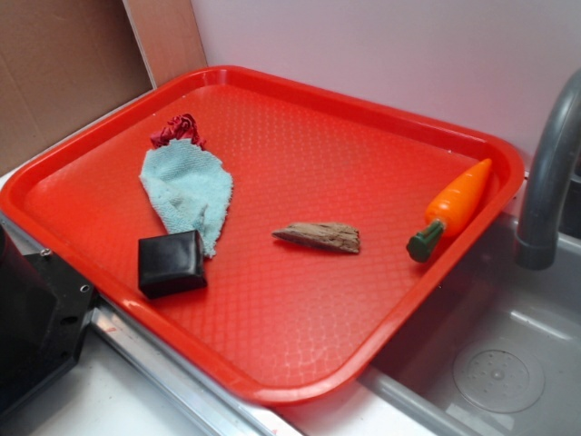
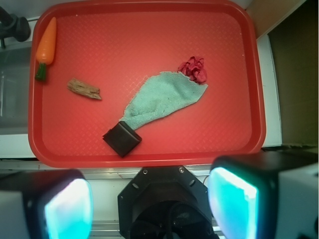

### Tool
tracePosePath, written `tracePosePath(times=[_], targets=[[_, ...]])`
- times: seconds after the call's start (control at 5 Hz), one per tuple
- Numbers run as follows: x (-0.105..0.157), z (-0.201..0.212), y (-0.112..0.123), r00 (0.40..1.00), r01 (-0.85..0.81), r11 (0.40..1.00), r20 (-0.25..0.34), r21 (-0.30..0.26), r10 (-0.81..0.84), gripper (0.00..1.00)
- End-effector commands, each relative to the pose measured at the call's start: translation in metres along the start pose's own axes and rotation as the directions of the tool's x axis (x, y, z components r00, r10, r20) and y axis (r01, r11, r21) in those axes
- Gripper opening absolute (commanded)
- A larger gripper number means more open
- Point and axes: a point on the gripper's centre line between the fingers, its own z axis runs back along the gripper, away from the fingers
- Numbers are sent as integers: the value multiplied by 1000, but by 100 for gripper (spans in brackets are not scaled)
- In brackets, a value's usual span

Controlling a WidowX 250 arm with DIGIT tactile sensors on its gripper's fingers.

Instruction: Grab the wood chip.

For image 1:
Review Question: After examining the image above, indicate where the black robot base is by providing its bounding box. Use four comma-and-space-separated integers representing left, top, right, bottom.
1, 230, 96, 418

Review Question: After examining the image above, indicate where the brown wood chip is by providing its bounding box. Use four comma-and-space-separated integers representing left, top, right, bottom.
271, 223, 360, 254

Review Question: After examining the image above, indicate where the red plastic tray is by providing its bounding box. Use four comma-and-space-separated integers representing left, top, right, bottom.
1, 66, 524, 405

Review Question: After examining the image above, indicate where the light blue cloth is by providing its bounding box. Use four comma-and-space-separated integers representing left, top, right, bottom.
139, 140, 233, 258

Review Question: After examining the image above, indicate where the black square block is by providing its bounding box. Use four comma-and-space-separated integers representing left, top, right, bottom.
138, 231, 207, 299

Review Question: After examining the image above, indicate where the crumpled red fabric piece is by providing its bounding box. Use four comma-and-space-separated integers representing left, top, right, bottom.
150, 114, 206, 149

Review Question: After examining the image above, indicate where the orange toy carrot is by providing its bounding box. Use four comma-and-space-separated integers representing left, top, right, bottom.
406, 158, 492, 263

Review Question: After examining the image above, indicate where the grey toy sink basin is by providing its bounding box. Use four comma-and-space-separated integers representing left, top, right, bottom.
360, 217, 580, 435

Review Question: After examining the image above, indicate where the grey toy faucet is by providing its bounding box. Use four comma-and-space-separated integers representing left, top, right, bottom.
515, 72, 580, 270

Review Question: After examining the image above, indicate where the brown cardboard panel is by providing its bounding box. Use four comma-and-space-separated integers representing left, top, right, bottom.
1, 1, 207, 173

